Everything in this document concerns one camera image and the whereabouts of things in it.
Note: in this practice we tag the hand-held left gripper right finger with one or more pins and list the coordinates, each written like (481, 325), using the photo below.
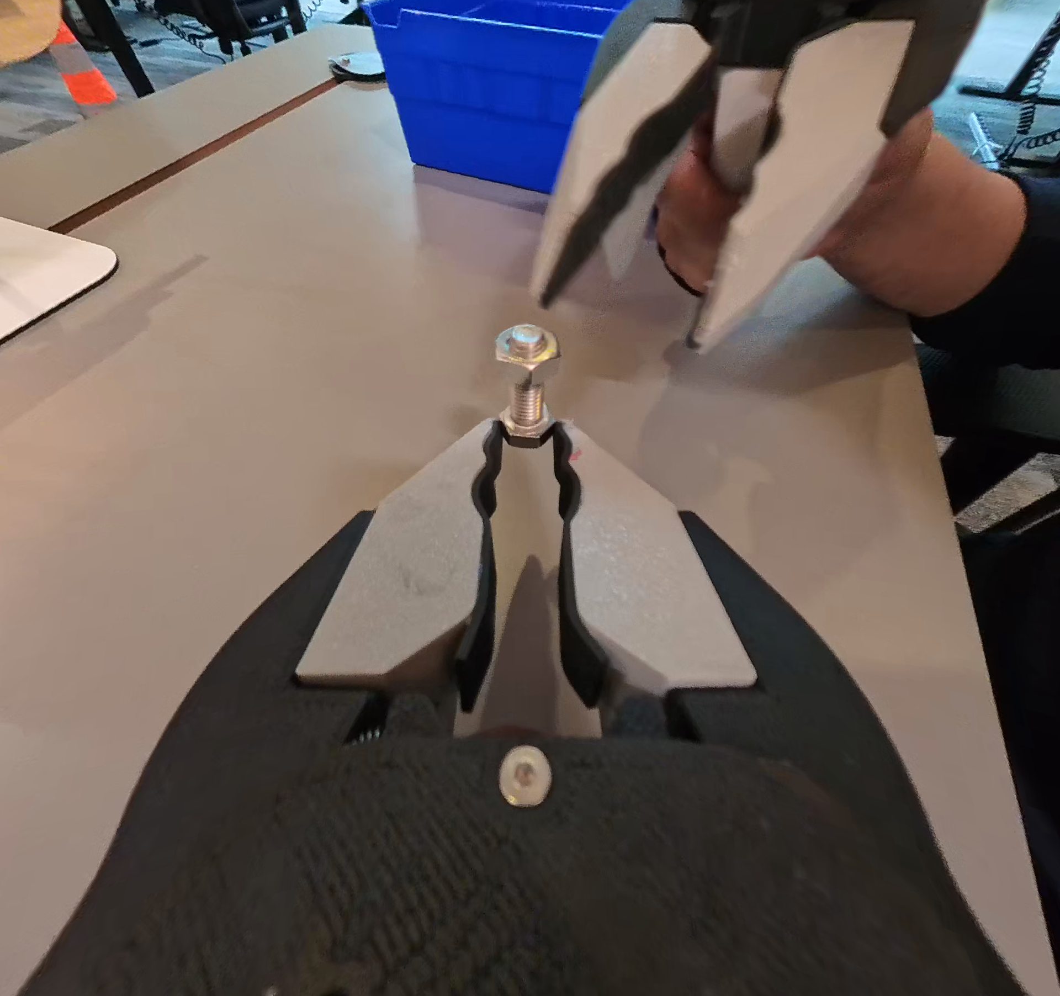
(654, 590)

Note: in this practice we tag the metal desk grommet cover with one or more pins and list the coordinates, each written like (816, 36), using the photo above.
(356, 68)

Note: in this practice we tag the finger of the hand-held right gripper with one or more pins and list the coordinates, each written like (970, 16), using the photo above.
(828, 143)
(613, 118)

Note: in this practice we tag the orange traffic cone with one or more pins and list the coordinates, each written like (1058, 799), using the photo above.
(83, 77)

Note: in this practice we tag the person's right forearm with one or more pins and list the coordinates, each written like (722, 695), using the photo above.
(927, 226)

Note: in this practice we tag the white document stand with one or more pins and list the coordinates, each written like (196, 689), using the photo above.
(41, 275)

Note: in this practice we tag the wooden top office desk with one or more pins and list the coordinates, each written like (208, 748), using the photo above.
(108, 19)

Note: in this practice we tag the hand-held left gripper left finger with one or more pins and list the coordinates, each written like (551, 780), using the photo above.
(397, 582)

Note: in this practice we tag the large silver hex bolt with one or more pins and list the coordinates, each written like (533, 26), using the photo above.
(528, 404)

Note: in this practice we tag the blue plastic bin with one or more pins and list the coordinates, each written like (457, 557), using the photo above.
(480, 101)

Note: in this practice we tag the person's right hand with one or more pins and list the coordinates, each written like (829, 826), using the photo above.
(691, 217)

